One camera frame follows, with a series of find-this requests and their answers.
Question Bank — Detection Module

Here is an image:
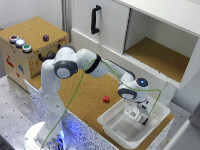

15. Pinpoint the red button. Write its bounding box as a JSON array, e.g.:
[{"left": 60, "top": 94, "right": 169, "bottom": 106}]
[{"left": 9, "top": 34, "right": 20, "bottom": 44}]

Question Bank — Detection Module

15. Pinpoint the green button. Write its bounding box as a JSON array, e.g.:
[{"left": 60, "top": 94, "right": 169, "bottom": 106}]
[{"left": 21, "top": 43, "right": 33, "bottom": 54}]

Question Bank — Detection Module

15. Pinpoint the black drawer handle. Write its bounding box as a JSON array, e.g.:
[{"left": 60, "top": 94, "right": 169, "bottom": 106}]
[{"left": 37, "top": 43, "right": 62, "bottom": 63}]

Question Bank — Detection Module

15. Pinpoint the pink block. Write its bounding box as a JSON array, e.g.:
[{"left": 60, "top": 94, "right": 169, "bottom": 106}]
[{"left": 102, "top": 95, "right": 110, "bottom": 103}]

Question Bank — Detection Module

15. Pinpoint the white sliding door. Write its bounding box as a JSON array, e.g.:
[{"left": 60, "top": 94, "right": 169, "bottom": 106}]
[{"left": 72, "top": 0, "right": 131, "bottom": 55}]

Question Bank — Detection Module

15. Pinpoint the blue button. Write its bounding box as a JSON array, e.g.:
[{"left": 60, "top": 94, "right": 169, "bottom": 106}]
[{"left": 15, "top": 38, "right": 27, "bottom": 48}]

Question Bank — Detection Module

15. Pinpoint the black door handle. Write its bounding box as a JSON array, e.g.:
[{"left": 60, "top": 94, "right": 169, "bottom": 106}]
[{"left": 90, "top": 4, "right": 102, "bottom": 35}]

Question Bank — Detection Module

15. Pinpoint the white cabinet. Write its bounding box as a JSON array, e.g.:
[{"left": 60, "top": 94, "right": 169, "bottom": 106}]
[{"left": 70, "top": 0, "right": 200, "bottom": 98}]

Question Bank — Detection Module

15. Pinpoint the white plastic box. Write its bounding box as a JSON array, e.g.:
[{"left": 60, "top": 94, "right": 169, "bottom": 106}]
[{"left": 96, "top": 94, "right": 171, "bottom": 150}]

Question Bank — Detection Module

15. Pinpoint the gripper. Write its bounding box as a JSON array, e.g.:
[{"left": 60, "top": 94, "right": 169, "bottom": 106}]
[{"left": 123, "top": 99, "right": 150, "bottom": 126}]

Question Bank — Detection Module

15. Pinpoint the purple block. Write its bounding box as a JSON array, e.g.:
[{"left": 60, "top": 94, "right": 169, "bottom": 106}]
[{"left": 42, "top": 34, "right": 50, "bottom": 43}]

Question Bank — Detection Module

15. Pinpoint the wooden drawer box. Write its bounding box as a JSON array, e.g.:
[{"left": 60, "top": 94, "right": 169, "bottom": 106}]
[{"left": 0, "top": 16, "right": 71, "bottom": 92}]

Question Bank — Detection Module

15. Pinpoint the green cable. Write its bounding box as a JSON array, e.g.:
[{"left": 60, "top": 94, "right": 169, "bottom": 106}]
[{"left": 39, "top": 59, "right": 162, "bottom": 149}]

